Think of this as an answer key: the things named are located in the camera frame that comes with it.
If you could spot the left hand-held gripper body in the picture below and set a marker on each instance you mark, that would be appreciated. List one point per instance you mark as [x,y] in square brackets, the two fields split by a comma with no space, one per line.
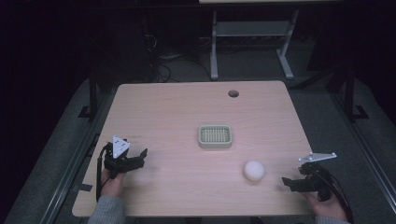
[115,161]

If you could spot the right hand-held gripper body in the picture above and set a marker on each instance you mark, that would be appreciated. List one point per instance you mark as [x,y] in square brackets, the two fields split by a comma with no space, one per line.
[316,180]

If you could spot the person's left hand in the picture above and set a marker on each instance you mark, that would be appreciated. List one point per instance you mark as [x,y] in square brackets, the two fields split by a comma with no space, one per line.
[112,186]

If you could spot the person's right hand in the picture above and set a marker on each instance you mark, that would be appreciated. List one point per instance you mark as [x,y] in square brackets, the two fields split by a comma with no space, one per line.
[328,208]

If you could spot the white round soap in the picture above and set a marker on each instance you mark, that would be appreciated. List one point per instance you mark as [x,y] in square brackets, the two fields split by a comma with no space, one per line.
[254,170]

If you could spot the grey tape strip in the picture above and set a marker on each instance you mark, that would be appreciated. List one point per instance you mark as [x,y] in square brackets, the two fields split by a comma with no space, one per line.
[83,187]

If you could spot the black metal stand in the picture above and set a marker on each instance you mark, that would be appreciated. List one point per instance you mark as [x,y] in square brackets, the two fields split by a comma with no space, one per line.
[350,93]
[92,96]

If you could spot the pale green soap dish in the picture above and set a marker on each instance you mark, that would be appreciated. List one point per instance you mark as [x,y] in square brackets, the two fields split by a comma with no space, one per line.
[215,137]

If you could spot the grey metal table frame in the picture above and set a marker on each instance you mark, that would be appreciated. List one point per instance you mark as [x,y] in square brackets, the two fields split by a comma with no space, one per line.
[250,29]

